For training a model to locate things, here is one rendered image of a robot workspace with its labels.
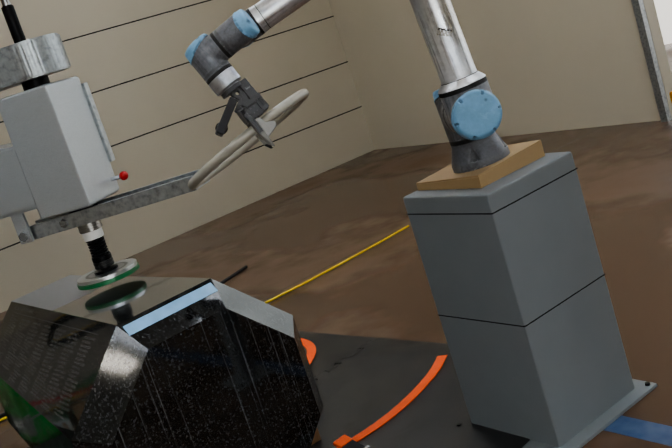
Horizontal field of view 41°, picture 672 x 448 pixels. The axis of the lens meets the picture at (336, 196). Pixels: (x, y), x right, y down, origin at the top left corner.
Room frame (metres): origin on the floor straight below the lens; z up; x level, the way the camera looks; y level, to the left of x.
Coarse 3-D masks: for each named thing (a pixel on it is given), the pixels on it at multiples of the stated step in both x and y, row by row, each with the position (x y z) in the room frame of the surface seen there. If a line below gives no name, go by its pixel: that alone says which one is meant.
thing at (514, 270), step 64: (448, 192) 2.75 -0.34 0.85; (512, 192) 2.62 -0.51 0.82; (576, 192) 2.77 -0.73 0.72; (448, 256) 2.78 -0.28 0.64; (512, 256) 2.58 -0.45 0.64; (576, 256) 2.73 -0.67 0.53; (448, 320) 2.86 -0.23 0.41; (512, 320) 2.61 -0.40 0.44; (576, 320) 2.69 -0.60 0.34; (512, 384) 2.68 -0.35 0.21; (576, 384) 2.64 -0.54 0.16; (640, 384) 2.80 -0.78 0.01
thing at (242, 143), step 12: (300, 96) 2.77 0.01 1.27; (276, 108) 2.69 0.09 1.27; (288, 108) 2.71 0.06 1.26; (264, 120) 2.66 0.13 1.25; (276, 120) 3.07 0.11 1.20; (252, 132) 2.64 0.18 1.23; (228, 144) 2.65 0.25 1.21; (240, 144) 2.64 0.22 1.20; (252, 144) 3.10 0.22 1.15; (216, 156) 2.66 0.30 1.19; (228, 156) 2.65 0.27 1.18; (204, 168) 2.68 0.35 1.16; (216, 168) 3.02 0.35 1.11; (192, 180) 2.74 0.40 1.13; (204, 180) 2.95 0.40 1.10
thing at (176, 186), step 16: (176, 176) 3.02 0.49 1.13; (192, 176) 2.89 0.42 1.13; (128, 192) 3.08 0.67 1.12; (144, 192) 2.94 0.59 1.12; (160, 192) 2.92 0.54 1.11; (176, 192) 2.90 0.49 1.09; (96, 208) 2.99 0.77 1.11; (112, 208) 2.98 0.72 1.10; (128, 208) 2.96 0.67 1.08; (48, 224) 3.05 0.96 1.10; (64, 224) 3.02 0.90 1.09; (80, 224) 3.02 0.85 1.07
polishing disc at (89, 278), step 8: (120, 264) 3.10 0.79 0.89; (128, 264) 3.05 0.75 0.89; (136, 264) 3.07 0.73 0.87; (88, 272) 3.14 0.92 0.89; (112, 272) 3.00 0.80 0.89; (120, 272) 2.99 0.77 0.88; (80, 280) 3.04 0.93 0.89; (88, 280) 3.00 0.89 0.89; (96, 280) 2.97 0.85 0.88; (104, 280) 2.97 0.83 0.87
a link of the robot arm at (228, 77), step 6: (222, 72) 2.64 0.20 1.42; (228, 72) 2.65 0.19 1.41; (234, 72) 2.66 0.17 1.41; (216, 78) 2.64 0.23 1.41; (222, 78) 2.64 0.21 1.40; (228, 78) 2.64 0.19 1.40; (234, 78) 2.65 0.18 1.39; (240, 78) 2.69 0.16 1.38; (210, 84) 2.66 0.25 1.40; (216, 84) 2.64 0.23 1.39; (222, 84) 2.64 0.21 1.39; (228, 84) 2.64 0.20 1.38; (216, 90) 2.65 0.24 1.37; (222, 90) 2.64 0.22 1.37
